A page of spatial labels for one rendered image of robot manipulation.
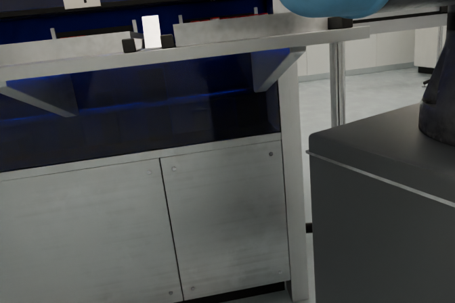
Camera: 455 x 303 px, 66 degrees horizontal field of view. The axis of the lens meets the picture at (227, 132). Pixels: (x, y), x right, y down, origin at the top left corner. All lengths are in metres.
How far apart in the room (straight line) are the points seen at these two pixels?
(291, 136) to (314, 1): 0.83
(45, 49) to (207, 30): 0.30
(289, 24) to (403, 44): 6.13
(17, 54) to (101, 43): 0.15
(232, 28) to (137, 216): 0.66
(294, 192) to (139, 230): 0.48
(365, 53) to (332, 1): 6.15
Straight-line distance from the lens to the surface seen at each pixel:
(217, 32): 0.59
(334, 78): 1.22
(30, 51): 0.73
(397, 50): 6.66
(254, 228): 1.12
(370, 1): 0.24
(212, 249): 1.13
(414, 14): 1.29
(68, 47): 0.71
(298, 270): 1.25
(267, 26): 0.61
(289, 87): 1.00
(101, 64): 0.55
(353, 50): 6.26
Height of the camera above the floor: 0.89
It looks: 16 degrees down
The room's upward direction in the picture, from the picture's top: 6 degrees counter-clockwise
